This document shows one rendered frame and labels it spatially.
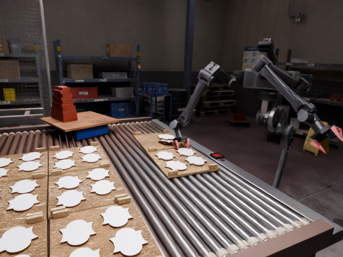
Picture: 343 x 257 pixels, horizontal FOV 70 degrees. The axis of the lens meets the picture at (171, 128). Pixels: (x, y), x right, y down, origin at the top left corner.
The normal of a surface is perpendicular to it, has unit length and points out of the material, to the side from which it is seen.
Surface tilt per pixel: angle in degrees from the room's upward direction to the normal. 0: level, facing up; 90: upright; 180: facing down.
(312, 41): 90
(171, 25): 90
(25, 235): 0
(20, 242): 0
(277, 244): 0
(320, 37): 90
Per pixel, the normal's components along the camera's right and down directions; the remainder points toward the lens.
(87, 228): 0.04, -0.96
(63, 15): 0.50, 0.25
